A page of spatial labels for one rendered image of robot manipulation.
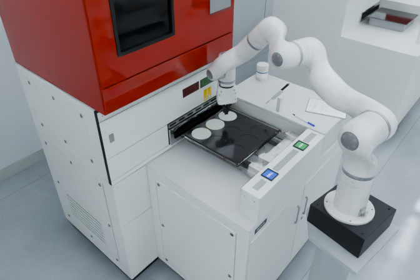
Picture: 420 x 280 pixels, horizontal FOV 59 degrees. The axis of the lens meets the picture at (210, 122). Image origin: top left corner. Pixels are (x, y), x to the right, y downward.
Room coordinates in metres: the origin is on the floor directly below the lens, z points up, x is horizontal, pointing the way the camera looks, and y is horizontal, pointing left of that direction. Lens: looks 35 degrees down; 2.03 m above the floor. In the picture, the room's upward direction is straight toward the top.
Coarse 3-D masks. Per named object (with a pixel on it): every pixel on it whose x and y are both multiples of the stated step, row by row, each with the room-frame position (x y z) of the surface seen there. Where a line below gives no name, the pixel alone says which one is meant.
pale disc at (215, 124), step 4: (212, 120) 1.65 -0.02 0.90; (216, 120) 1.65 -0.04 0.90; (220, 120) 1.65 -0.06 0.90; (208, 124) 1.61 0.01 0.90; (212, 124) 1.61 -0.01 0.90; (216, 124) 1.61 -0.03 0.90; (220, 124) 1.61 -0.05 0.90; (212, 128) 1.58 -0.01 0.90; (216, 128) 1.58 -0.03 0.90; (220, 128) 1.58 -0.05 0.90
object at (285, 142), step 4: (284, 140) 1.50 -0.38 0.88; (288, 140) 1.50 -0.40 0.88; (280, 144) 1.47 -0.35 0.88; (284, 144) 1.47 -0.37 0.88; (288, 144) 1.47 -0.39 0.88; (276, 148) 1.44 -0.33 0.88; (280, 148) 1.44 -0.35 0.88; (284, 148) 1.44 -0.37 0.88; (268, 152) 1.40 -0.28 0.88; (272, 152) 1.40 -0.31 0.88; (276, 152) 1.40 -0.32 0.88; (272, 156) 1.37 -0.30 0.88; (260, 164) 1.31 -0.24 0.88; (264, 164) 1.31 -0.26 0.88; (248, 172) 1.27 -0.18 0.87; (252, 172) 1.26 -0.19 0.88; (252, 176) 1.25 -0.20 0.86
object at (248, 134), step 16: (192, 128) 1.58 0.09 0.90; (208, 128) 1.58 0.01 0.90; (224, 128) 1.58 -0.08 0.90; (240, 128) 1.58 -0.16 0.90; (256, 128) 1.58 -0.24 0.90; (272, 128) 1.58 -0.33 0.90; (208, 144) 1.44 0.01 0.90; (224, 144) 1.44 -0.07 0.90; (240, 144) 1.44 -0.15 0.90; (256, 144) 1.44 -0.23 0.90; (240, 160) 1.32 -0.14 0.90
